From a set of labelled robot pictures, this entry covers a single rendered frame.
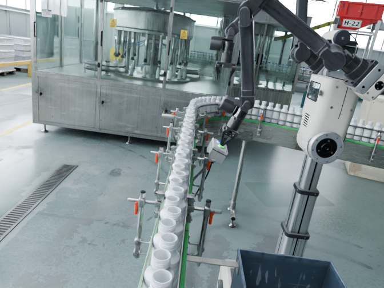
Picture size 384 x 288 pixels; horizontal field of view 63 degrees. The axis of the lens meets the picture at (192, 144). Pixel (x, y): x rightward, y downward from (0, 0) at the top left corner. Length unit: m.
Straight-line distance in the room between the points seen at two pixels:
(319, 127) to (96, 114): 3.67
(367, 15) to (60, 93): 6.15
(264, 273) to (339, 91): 0.83
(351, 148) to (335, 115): 1.30
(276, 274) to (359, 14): 7.02
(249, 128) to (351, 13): 5.40
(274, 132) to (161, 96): 2.12
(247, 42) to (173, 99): 3.20
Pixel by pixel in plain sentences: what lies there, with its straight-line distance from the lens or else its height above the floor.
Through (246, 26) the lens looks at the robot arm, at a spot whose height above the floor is 1.65.
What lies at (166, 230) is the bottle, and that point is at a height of 1.15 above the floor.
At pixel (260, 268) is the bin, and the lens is 1.14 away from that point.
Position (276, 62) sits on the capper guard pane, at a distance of 6.46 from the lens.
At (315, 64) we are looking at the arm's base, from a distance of 1.78.
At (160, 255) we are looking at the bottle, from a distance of 0.68.
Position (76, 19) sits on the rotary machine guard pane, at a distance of 4.72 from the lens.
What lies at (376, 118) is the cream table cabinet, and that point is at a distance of 5.13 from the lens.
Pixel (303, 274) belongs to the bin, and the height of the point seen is 0.89.
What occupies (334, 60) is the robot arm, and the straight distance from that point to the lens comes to 1.33.
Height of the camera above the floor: 1.57
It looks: 18 degrees down
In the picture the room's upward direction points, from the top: 8 degrees clockwise
